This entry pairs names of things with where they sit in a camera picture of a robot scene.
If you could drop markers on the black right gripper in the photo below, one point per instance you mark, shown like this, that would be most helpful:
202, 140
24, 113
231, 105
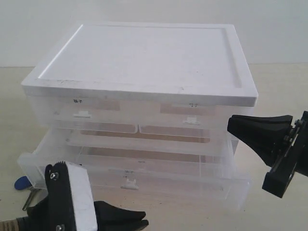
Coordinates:
265, 136

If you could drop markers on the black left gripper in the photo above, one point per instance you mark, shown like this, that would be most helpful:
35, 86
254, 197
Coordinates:
56, 213

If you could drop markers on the wide translucent drawer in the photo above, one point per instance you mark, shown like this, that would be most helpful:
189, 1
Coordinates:
64, 145
130, 162

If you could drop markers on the top right small drawer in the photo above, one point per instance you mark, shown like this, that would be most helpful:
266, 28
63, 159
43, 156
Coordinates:
186, 120

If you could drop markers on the small drawer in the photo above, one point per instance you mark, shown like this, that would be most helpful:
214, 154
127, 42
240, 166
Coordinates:
94, 114
186, 120

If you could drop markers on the key bunch with blue tag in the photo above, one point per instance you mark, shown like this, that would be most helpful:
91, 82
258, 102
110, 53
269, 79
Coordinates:
23, 183

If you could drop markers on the top left small drawer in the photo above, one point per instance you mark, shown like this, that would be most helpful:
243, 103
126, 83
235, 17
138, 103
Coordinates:
94, 114

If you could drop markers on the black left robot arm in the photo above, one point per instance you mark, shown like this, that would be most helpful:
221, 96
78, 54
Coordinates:
12, 222

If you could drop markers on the white translucent drawer cabinet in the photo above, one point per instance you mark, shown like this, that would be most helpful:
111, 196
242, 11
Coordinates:
144, 63

